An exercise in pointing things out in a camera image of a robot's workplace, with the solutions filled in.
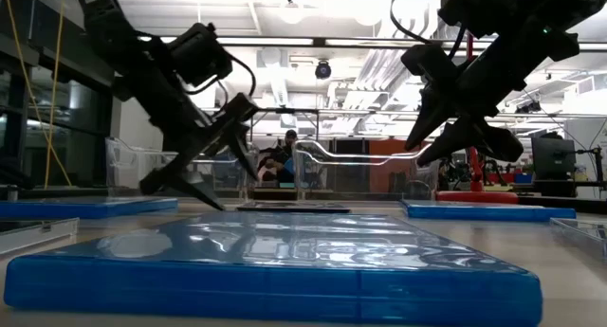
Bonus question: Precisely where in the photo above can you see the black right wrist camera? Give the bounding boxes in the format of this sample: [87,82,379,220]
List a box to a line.
[438,0,518,39]

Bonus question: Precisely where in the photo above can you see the black jewel case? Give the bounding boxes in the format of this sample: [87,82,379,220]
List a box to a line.
[235,201,352,214]

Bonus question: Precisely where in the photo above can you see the yellow hanging cable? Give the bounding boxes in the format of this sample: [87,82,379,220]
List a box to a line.
[44,0,65,189]
[2,0,73,187]

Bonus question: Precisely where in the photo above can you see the blue disc case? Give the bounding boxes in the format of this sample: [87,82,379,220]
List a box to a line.
[3,211,544,327]
[401,199,578,223]
[0,196,179,220]

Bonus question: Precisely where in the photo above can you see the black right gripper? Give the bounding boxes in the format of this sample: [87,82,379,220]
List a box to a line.
[400,27,580,169]

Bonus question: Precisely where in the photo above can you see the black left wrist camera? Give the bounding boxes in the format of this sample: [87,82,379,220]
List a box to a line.
[168,22,234,87]

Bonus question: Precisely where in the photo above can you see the black ceiling dome camera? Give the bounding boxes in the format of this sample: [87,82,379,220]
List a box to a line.
[314,60,333,81]

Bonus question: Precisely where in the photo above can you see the black computer monitor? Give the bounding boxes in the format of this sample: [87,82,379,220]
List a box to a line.
[530,136,577,181]

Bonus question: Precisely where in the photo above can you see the red desk lamp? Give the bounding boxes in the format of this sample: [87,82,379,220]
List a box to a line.
[435,32,520,206]

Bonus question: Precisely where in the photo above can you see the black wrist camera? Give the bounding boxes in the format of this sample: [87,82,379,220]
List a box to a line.
[168,22,234,87]
[438,0,518,39]

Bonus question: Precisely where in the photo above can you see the clear jewel case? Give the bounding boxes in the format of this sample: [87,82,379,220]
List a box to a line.
[0,217,80,256]
[549,217,607,261]

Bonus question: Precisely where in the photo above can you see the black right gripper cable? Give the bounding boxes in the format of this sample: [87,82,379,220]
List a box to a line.
[390,0,469,58]

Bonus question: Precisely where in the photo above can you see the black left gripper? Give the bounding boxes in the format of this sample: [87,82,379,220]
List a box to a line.
[138,75,261,212]

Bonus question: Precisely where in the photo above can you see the clear plastic bin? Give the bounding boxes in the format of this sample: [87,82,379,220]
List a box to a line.
[104,136,248,201]
[292,139,440,201]

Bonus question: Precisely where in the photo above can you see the person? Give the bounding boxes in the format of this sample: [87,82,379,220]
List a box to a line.
[258,129,299,185]

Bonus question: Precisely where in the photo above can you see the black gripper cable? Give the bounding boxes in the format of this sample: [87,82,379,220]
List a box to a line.
[184,51,258,99]
[390,0,469,58]

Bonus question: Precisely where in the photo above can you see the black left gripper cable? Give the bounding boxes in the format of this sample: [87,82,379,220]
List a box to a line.
[184,51,258,99]

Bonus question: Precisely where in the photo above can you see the black table frame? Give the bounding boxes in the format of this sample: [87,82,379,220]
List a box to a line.
[0,184,607,215]

